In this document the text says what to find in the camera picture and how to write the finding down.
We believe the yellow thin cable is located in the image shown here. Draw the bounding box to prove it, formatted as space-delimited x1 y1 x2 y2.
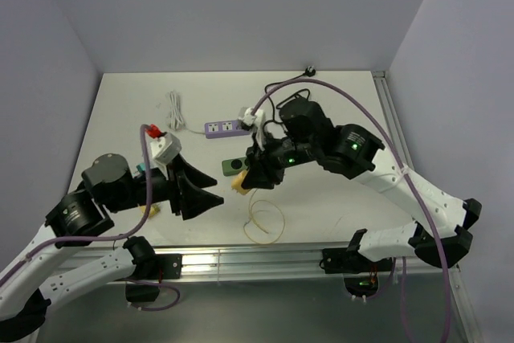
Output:
242 190 287 245

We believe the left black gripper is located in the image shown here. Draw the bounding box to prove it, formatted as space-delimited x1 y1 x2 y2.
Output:
106 151 225 218

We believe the black power cord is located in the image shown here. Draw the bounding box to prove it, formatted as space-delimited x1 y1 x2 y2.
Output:
263 64 318 127

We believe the green power strip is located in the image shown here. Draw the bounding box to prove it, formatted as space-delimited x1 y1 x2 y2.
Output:
221 157 249 177

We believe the aluminium right rail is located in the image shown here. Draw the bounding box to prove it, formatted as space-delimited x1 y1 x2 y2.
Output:
372 71 413 194

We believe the orange charger plug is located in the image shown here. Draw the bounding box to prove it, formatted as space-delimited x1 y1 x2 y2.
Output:
231 170 250 195

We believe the aluminium front rail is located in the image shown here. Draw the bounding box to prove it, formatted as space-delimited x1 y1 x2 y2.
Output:
80 240 460 288

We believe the white coiled cord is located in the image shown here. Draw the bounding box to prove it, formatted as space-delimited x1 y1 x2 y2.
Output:
165 90 206 134

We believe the purple power strip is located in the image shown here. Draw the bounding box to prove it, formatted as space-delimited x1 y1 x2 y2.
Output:
204 120 250 139

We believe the teal plug adapter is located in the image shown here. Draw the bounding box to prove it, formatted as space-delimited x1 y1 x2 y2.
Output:
133 163 145 177

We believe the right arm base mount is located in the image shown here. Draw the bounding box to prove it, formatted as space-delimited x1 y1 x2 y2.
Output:
319 247 396 300

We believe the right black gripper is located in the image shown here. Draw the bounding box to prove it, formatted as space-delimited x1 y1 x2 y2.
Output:
242 128 320 189

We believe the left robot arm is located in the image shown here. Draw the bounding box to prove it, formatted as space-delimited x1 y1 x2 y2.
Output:
1 154 224 342

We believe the yellow plug adapter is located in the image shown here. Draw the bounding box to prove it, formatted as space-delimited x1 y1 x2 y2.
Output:
139 204 161 219

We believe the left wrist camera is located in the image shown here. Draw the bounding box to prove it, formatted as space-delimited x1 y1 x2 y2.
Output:
145 125 182 172

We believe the aluminium rail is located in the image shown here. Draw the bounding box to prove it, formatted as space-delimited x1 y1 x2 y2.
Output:
372 71 413 194
80 240 460 288

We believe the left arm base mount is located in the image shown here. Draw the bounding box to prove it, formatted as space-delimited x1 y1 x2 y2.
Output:
124 254 182 308

